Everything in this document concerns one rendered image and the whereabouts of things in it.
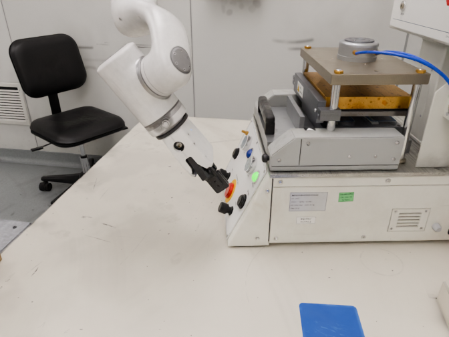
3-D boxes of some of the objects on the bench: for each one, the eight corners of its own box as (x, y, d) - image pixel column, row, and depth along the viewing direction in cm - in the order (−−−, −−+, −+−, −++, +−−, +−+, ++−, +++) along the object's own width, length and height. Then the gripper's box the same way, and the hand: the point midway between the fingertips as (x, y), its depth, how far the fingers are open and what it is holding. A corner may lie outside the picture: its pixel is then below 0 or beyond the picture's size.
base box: (404, 170, 112) (417, 115, 104) (485, 255, 78) (514, 182, 70) (224, 172, 110) (223, 117, 102) (228, 259, 77) (228, 186, 69)
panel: (223, 174, 108) (253, 118, 101) (227, 241, 82) (267, 171, 74) (217, 172, 108) (246, 116, 100) (218, 237, 81) (258, 167, 74)
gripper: (158, 118, 80) (209, 180, 87) (146, 148, 66) (208, 217, 73) (186, 98, 78) (236, 162, 85) (180, 124, 64) (240, 198, 72)
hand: (217, 181), depth 78 cm, fingers closed
